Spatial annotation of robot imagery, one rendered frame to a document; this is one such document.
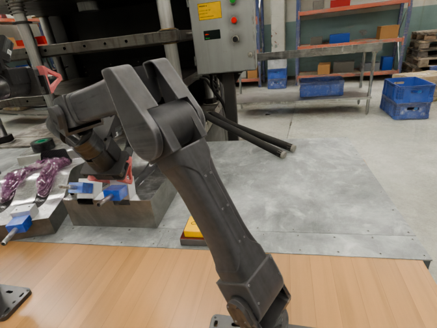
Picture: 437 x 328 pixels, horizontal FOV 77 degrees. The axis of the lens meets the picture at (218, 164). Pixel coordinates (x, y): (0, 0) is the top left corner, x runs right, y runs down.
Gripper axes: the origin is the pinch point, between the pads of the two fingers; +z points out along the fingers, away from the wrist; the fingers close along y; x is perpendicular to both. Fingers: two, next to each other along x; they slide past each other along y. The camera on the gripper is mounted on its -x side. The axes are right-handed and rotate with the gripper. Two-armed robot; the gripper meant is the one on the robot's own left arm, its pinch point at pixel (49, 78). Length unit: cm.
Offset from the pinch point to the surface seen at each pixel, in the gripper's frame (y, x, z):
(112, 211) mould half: -17.2, 34.3, -11.7
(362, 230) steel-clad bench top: -81, 40, -7
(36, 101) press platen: 76, 16, 64
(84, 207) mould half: -9.2, 33.2, -12.2
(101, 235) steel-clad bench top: -14.6, 39.9, -15.1
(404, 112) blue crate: -209, 98, 320
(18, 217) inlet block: 6.9, 33.1, -18.2
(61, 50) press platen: 49, -9, 65
